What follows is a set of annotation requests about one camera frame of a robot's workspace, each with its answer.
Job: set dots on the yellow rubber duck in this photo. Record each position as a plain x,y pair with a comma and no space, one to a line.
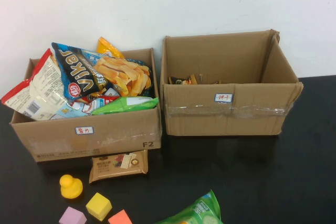
70,187

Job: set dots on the taped open cardboard box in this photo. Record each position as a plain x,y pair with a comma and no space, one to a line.
252,121

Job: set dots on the dark brown small snack packet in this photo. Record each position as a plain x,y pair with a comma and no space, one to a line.
177,80

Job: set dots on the orange small snack packet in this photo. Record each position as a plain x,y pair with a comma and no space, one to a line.
191,79

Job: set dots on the orange foam cube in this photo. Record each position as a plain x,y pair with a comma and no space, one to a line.
120,218

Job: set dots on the green cucumber chips bag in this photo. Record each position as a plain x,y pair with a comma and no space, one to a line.
199,212

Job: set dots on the cardboard box with F2 print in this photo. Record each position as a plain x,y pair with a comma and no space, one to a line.
118,132

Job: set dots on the small red white snack packet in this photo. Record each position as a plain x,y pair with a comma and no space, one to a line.
105,99

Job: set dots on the pink foam cube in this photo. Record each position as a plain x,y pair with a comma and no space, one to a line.
72,217

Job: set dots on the light blue white snack bag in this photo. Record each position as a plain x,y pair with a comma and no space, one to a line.
76,110

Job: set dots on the yellow foam cube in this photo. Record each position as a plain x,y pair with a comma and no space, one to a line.
98,207

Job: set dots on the yellow orange snack bag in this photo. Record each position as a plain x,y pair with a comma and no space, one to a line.
106,48

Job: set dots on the flat green snack bag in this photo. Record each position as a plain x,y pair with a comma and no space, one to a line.
126,104

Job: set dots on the black blue fries snack bag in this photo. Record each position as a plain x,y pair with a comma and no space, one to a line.
78,74

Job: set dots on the red and white snack bag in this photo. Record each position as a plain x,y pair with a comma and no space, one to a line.
42,90

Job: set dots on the brown biscuit packet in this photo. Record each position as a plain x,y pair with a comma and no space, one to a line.
118,166

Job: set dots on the white label with red writing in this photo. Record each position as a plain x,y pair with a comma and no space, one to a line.
84,130
223,97

